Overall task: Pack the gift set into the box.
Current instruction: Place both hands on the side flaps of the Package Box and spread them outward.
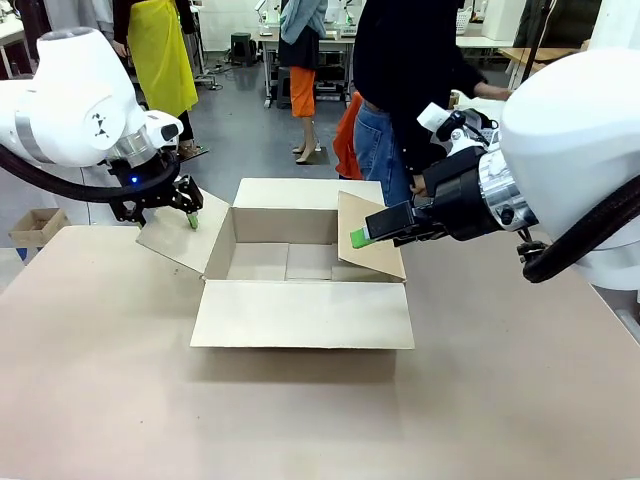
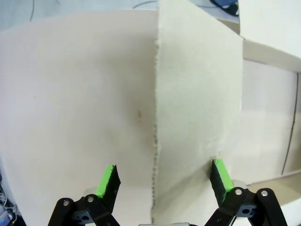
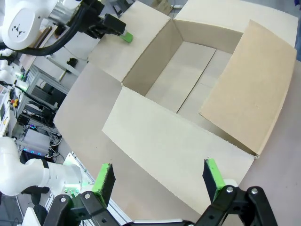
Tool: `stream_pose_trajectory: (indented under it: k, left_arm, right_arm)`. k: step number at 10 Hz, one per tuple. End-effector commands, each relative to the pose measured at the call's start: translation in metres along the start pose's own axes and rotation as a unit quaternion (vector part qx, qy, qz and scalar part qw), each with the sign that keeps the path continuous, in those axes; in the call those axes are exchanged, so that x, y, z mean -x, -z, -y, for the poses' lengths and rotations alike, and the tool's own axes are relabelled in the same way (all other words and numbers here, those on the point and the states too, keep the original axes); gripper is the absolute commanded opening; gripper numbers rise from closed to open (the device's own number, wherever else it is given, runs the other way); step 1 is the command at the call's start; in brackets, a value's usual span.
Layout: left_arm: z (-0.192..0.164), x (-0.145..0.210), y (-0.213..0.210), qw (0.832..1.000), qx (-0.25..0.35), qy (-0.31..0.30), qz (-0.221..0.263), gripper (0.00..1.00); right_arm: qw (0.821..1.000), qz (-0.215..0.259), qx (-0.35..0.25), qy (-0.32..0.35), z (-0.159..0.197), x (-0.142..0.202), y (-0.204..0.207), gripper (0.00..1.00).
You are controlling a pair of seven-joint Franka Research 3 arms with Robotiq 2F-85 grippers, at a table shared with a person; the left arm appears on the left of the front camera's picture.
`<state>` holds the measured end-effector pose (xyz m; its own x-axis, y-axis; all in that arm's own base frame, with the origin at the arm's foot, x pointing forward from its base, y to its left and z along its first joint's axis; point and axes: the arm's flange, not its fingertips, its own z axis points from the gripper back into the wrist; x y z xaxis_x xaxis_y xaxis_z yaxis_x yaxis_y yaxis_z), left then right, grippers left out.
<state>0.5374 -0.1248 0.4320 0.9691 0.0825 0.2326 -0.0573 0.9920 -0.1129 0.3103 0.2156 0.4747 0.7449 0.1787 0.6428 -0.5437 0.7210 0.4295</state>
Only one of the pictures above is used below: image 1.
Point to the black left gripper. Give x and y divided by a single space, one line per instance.
142 177

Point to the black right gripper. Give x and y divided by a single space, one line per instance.
455 200

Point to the large brown cardboard box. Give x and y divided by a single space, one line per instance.
300 315

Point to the person's right forearm dark sleeve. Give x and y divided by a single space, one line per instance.
417 150

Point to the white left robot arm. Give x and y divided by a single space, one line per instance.
65 100

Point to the person's left forearm dark sleeve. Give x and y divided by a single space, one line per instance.
467 80

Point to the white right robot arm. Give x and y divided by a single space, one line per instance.
575 125

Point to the small open cardboard box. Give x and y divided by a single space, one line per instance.
37 225

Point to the person's right hand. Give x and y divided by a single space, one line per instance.
418 186

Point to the person's left hand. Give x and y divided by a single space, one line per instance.
492 91

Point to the dark floor scale board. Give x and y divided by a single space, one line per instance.
192 151

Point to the person in yellow apron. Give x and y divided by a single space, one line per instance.
160 55

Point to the person in dark shirt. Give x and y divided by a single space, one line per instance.
400 60

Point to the dark plastic stool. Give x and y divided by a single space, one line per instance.
243 47
283 87

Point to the person in orange skirt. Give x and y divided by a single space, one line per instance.
302 75

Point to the white background work table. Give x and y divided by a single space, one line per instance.
330 45

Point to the wooden background table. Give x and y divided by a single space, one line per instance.
520 56

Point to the white laundry basket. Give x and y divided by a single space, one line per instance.
464 22

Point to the white side table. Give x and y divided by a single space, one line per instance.
12 45

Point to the black vertical pole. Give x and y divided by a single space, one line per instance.
534 40

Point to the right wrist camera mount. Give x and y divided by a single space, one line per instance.
457 127

